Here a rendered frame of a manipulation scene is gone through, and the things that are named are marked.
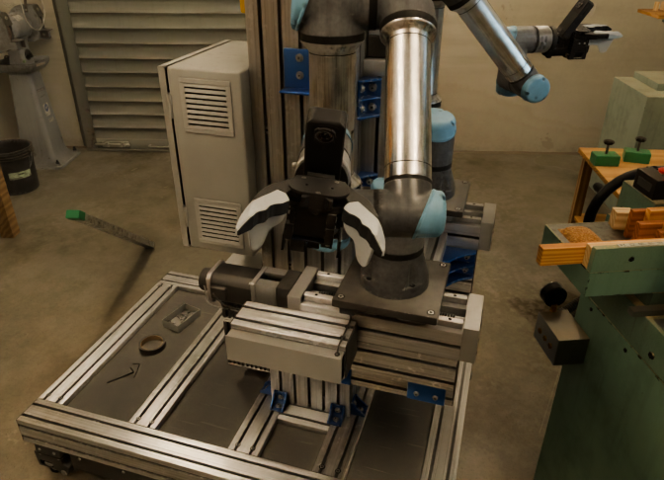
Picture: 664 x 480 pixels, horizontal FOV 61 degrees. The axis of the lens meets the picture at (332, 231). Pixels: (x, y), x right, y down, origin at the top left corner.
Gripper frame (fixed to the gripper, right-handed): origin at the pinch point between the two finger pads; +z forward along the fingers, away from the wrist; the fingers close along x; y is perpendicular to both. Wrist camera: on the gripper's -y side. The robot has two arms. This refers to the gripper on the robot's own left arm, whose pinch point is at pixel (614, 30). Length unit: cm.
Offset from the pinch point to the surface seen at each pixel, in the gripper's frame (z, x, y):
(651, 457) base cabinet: -29, 98, 57
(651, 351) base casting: -29, 86, 38
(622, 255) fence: -36, 76, 20
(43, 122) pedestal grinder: -246, -225, 125
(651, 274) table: -28, 77, 25
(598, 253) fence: -41, 76, 19
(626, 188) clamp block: -17, 49, 22
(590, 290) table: -41, 77, 28
